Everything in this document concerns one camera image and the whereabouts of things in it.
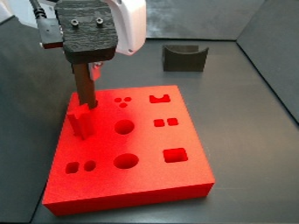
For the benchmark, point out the brown hexagon peg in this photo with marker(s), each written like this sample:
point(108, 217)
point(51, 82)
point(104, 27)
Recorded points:
point(84, 85)

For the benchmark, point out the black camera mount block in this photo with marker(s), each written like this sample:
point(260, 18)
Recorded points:
point(88, 31)

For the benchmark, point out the red foam shape board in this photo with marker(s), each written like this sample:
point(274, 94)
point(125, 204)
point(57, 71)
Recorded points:
point(141, 159)

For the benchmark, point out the red star peg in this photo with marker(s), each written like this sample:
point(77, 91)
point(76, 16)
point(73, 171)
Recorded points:
point(80, 121)

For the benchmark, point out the dark curved holder bracket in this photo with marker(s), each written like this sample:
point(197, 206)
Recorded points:
point(184, 58)

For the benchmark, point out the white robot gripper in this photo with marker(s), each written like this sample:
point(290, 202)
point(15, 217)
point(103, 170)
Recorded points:
point(128, 14)

